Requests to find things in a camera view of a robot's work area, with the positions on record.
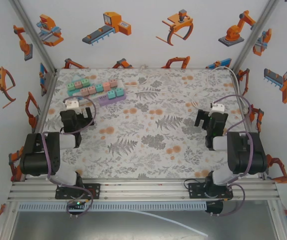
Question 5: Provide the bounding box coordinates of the purple power strip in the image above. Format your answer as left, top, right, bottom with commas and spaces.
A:
97, 91, 129, 108

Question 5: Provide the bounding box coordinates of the teal power strip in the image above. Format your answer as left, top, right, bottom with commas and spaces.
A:
66, 78, 91, 98

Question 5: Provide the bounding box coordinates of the white power strip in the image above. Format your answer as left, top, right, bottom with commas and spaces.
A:
78, 81, 126, 102

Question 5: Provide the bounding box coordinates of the floral patterned table cover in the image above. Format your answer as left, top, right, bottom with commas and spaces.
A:
29, 67, 262, 180

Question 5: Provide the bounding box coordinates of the small circuit board green light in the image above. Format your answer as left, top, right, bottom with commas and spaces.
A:
67, 199, 87, 208

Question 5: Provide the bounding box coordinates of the white plastic tube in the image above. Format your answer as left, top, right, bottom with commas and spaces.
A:
123, 209, 209, 238

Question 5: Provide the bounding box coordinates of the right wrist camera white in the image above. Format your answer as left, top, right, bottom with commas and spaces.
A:
209, 102, 225, 113

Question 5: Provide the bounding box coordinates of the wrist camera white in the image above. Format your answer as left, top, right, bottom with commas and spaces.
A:
62, 99, 81, 109
209, 102, 225, 113

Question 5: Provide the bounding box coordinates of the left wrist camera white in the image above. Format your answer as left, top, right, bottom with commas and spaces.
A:
62, 99, 81, 109

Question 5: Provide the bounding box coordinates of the thick white cable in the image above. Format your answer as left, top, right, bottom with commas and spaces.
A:
205, 65, 250, 115

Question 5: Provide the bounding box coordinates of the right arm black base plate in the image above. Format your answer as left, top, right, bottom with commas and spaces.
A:
188, 182, 234, 200

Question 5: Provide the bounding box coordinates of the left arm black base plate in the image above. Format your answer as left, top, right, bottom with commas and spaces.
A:
55, 183, 102, 200

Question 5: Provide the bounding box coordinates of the aluminium extrusion frame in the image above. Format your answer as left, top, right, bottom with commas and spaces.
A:
0, 0, 287, 240

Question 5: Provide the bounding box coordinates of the white slotted cable duct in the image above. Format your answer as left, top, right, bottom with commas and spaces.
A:
18, 202, 207, 211

